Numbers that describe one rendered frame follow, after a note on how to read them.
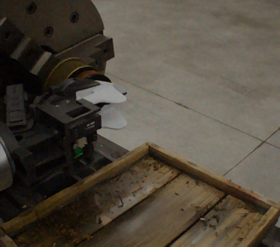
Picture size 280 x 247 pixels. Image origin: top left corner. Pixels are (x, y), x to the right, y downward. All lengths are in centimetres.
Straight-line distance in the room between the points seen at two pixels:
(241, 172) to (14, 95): 183
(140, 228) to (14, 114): 27
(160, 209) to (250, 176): 159
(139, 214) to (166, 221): 5
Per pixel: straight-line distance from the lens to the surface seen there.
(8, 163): 42
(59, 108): 47
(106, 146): 84
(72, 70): 55
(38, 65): 57
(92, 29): 71
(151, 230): 62
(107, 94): 52
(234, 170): 225
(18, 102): 50
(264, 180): 221
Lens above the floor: 133
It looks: 28 degrees down
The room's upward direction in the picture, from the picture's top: straight up
